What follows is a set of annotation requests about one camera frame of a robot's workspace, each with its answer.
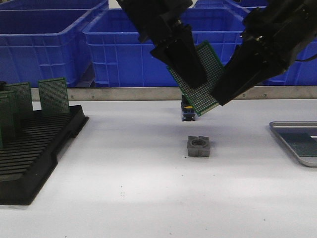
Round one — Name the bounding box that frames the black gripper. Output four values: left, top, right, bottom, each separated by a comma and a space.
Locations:
117, 0, 206, 89

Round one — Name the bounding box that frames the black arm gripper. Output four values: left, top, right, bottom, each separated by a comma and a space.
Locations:
211, 0, 317, 106

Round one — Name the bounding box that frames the green perforated board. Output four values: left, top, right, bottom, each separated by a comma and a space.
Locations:
167, 40, 224, 117
281, 133, 317, 157

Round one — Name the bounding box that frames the silver metal tray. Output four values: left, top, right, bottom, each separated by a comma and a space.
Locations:
269, 121, 317, 168

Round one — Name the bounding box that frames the rear right green board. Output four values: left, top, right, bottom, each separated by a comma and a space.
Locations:
38, 77, 70, 117

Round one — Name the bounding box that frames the rear left green board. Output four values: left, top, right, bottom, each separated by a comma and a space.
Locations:
4, 82, 34, 119

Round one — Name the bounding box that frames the middle left green board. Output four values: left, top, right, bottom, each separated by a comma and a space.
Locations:
0, 91, 19, 141

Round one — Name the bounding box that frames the left edge green board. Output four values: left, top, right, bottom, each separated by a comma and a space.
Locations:
0, 95, 8, 149

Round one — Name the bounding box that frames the black slotted board rack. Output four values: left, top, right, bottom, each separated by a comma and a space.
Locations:
0, 105, 89, 205

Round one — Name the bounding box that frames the far right blue bin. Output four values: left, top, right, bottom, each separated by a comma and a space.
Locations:
194, 0, 268, 10

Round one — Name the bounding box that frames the right blue plastic bin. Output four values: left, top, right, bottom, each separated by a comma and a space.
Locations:
241, 6, 317, 87

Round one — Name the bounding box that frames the blue plastic bin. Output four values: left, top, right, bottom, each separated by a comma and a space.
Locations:
0, 9, 94, 87
84, 7, 245, 87
241, 6, 317, 87

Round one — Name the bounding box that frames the red emergency stop button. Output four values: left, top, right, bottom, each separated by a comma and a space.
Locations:
181, 95, 196, 121

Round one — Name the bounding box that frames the centre blue plastic bin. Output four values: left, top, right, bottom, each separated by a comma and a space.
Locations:
84, 7, 245, 87

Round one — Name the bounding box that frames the grey square metal nut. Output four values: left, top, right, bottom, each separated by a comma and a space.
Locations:
187, 136, 211, 157

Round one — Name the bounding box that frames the left blue plastic bin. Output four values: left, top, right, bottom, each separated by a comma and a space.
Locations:
0, 9, 94, 87

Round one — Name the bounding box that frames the steel table edge rail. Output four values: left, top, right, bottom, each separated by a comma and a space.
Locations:
66, 86, 317, 102

